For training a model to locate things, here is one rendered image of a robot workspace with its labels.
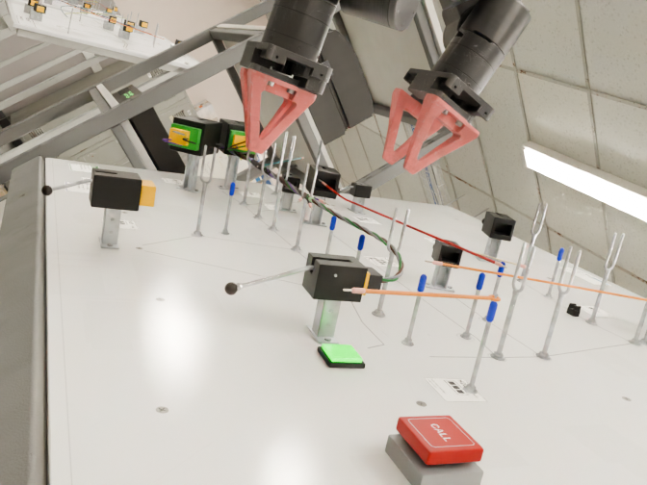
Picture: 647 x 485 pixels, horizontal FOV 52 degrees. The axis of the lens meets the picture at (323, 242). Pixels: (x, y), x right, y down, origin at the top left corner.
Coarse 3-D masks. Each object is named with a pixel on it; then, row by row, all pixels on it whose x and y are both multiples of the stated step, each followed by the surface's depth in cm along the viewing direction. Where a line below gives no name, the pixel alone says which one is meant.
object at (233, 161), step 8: (224, 120) 141; (232, 120) 144; (224, 128) 139; (232, 128) 137; (240, 128) 138; (224, 136) 139; (224, 144) 138; (224, 152) 138; (240, 152) 139; (232, 160) 144; (232, 168) 145; (232, 176) 146; (224, 184) 145
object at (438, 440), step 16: (432, 416) 54; (448, 416) 55; (400, 432) 53; (416, 432) 51; (432, 432) 52; (448, 432) 52; (464, 432) 53; (416, 448) 50; (432, 448) 49; (448, 448) 50; (464, 448) 50; (480, 448) 51; (432, 464) 49
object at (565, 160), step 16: (528, 144) 433; (528, 160) 436; (544, 160) 419; (560, 160) 407; (576, 160) 402; (560, 176) 412; (576, 176) 398; (592, 176) 386; (608, 176) 379; (592, 192) 392; (608, 192) 378; (624, 192) 366; (640, 192) 358; (624, 208) 373; (640, 208) 360
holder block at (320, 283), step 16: (320, 256) 73; (336, 256) 74; (352, 256) 76; (304, 272) 74; (320, 272) 70; (336, 272) 71; (352, 272) 72; (304, 288) 74; (320, 288) 71; (336, 288) 72
